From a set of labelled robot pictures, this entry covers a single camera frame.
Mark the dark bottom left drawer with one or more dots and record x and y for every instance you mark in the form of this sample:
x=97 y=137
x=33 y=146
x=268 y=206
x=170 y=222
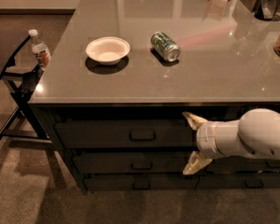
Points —
x=140 y=182

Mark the dark top left drawer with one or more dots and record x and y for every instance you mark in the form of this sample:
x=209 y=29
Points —
x=125 y=133

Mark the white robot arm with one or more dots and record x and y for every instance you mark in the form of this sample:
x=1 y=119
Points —
x=255 y=135

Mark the dark cabinet frame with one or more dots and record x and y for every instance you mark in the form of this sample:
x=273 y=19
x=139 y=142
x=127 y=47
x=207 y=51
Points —
x=52 y=114

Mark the green soda can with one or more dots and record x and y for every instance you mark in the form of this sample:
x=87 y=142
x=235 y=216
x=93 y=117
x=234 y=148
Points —
x=165 y=46

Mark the dark drawer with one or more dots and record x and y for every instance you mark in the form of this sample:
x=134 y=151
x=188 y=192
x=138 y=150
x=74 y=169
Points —
x=258 y=181
x=125 y=133
x=238 y=164
x=140 y=182
x=131 y=162

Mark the dark middle left drawer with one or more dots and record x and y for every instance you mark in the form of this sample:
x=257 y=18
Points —
x=131 y=162

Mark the dark middle right drawer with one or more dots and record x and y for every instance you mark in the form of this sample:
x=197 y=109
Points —
x=238 y=164

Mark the clear plastic water bottle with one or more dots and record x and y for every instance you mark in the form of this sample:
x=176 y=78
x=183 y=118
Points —
x=39 y=48

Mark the dark bottom right drawer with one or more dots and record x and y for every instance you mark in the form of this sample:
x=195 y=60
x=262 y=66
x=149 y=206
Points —
x=258 y=181

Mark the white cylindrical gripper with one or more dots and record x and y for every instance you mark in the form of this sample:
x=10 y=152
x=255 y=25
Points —
x=206 y=138

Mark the black metal chair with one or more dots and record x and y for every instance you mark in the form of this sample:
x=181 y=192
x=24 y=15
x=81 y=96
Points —
x=23 y=122

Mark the white paper bowl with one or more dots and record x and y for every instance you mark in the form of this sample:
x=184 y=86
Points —
x=108 y=50

